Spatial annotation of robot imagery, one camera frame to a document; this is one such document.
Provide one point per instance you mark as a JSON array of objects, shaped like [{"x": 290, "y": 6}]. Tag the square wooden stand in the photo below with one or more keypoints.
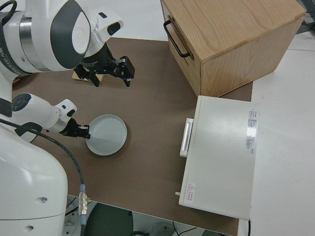
[{"x": 99, "y": 78}]

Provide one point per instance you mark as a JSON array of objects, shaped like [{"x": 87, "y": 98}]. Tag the wooden drawer cabinet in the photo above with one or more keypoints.
[{"x": 233, "y": 37}]

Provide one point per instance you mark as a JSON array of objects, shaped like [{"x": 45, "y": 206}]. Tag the gray round plate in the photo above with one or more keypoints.
[{"x": 108, "y": 135}]

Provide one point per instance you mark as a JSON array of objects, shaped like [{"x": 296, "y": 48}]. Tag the dark round pedestal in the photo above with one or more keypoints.
[{"x": 108, "y": 221}]

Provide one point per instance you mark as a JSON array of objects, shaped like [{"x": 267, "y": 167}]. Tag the brown table mat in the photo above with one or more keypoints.
[{"x": 152, "y": 110}]

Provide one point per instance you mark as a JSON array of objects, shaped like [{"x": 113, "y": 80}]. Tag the white toaster oven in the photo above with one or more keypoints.
[{"x": 221, "y": 157}]

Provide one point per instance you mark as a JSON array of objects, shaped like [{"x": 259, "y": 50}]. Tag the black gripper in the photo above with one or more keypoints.
[
  {"x": 72, "y": 129},
  {"x": 101, "y": 64}
]

